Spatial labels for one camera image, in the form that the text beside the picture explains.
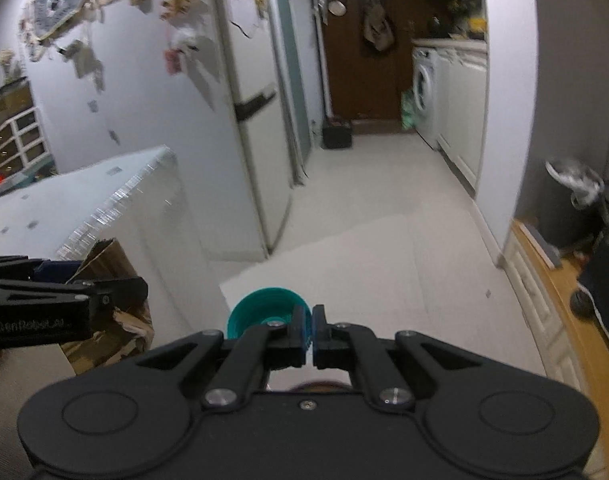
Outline teal plastic lid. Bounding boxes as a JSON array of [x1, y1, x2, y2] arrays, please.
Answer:
[[226, 287, 313, 349]]

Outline torn brown cardboard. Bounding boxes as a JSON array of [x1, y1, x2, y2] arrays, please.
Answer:
[[62, 238, 155, 375]]

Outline yellow round trash bin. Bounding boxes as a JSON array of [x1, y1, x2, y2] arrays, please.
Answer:
[[291, 380, 351, 393]]

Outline grey lined trash can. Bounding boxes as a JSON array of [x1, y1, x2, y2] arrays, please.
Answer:
[[536, 158, 605, 249]]

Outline white drawer cabinet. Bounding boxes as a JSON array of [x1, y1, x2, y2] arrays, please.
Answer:
[[0, 106, 54, 179]]

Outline black bin by door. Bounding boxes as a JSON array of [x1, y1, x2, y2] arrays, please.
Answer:
[[321, 117, 353, 150]]

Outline white low cabinet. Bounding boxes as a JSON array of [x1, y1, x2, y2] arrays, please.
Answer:
[[503, 221, 609, 479]]

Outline green bag on floor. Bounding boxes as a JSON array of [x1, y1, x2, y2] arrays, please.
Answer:
[[401, 88, 417, 130]]

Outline black round object on cabinet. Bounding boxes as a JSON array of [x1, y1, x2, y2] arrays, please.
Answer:
[[570, 288, 595, 320]]

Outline white refrigerator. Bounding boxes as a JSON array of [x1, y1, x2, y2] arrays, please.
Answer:
[[216, 0, 292, 252]]

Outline black nice day cloth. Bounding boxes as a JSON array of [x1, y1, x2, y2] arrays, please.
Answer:
[[579, 194, 609, 361]]

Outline white washing machine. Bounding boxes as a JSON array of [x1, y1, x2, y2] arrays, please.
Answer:
[[413, 47, 439, 150]]

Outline white kitchen cabinets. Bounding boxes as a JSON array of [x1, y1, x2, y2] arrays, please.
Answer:
[[438, 49, 489, 190]]

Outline hanging bag on door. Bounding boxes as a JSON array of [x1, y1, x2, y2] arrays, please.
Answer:
[[362, 0, 395, 55]]

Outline dark wooden door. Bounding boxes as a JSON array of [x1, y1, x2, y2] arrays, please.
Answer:
[[321, 0, 408, 120]]

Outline pink wall tag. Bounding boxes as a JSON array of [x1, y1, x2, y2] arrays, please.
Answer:
[[163, 49, 182, 75]]

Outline white plush wall toy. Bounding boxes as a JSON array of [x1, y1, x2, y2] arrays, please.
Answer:
[[170, 26, 199, 51]]

